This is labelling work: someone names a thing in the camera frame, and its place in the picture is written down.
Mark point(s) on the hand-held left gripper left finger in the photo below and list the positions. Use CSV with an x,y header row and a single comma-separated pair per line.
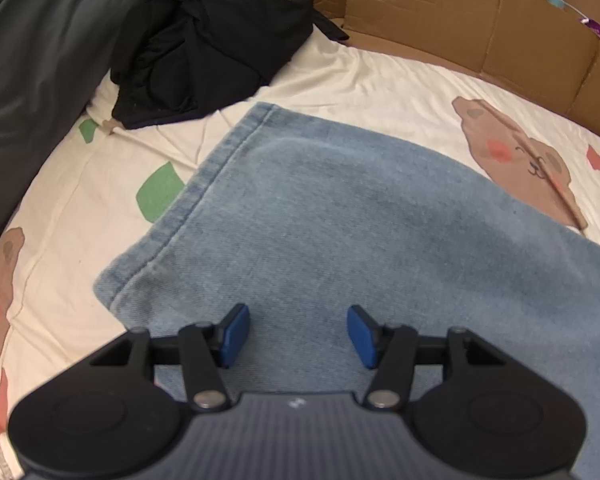
x,y
235,335

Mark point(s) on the light blue denim jeans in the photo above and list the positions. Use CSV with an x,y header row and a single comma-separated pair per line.
x,y
355,220

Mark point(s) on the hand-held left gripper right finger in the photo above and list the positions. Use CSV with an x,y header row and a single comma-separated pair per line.
x,y
361,335

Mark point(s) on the cream bear-print bed sheet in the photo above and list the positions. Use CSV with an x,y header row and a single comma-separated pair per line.
x,y
380,85

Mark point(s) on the dark grey cushion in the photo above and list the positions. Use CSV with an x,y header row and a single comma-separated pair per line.
x,y
35,70

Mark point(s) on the purple white plastic packets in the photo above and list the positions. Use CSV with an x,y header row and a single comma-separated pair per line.
x,y
595,27

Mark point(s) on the black clothes pile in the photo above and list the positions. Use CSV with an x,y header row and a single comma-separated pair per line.
x,y
205,55

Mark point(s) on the brown cardboard sheet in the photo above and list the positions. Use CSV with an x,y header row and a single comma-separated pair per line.
x,y
455,15

